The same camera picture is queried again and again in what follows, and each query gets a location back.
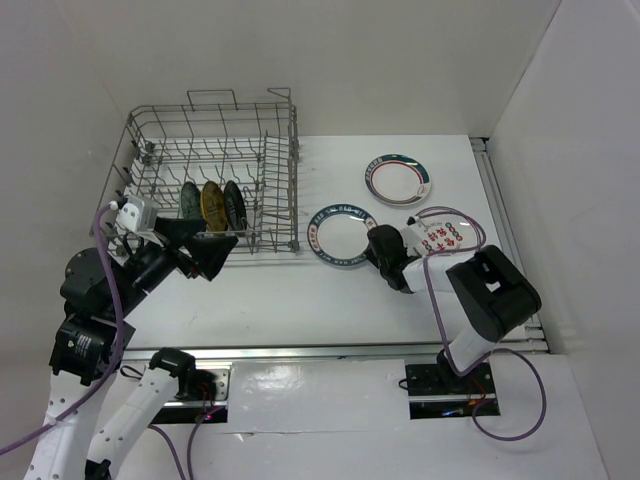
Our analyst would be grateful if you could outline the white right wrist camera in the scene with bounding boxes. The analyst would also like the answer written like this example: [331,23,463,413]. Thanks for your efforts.
[400,216,427,257]

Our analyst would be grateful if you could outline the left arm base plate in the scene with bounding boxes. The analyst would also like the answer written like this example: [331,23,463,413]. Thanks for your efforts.
[119,363,232,426]

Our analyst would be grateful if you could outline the white plate teal red rim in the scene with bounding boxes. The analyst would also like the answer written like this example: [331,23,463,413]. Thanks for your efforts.
[364,154,432,207]

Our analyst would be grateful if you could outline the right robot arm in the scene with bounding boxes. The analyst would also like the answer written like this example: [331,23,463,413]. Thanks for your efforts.
[365,225,542,395]

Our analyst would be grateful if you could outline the grey wire dish rack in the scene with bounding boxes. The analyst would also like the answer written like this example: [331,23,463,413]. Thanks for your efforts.
[99,88,300,254]

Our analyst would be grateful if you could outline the silver aluminium front rail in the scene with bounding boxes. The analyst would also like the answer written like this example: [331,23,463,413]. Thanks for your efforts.
[123,339,550,362]

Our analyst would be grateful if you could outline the white plate red characters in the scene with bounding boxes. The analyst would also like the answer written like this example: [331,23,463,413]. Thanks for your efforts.
[413,207,486,255]

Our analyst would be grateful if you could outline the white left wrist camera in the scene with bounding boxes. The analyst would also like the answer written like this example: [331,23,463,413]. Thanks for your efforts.
[109,195,160,240]

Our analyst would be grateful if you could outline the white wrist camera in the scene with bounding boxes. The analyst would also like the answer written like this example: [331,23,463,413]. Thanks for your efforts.
[400,216,427,257]
[109,195,160,240]

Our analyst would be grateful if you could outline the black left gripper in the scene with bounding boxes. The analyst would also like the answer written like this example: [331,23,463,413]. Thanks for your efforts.
[110,214,238,315]

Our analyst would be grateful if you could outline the black round plate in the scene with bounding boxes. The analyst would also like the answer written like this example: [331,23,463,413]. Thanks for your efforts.
[223,180,248,236]

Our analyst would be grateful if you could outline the yellow patterned plate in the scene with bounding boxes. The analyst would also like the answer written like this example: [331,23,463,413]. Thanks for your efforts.
[200,180,228,232]

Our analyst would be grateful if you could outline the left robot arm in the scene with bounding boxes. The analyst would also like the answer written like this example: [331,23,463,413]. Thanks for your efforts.
[25,219,238,479]

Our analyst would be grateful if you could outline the silver aluminium side rail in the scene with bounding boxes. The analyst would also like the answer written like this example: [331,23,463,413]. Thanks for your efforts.
[469,137,549,353]

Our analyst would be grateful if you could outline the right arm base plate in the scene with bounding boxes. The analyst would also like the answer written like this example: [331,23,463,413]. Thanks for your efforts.
[398,363,500,420]

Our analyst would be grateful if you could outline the blue white patterned plate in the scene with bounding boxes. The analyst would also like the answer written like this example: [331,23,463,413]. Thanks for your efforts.
[179,181,203,220]

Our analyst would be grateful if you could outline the white plate teal lettered rim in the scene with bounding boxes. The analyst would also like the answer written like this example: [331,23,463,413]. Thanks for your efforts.
[307,203,378,268]

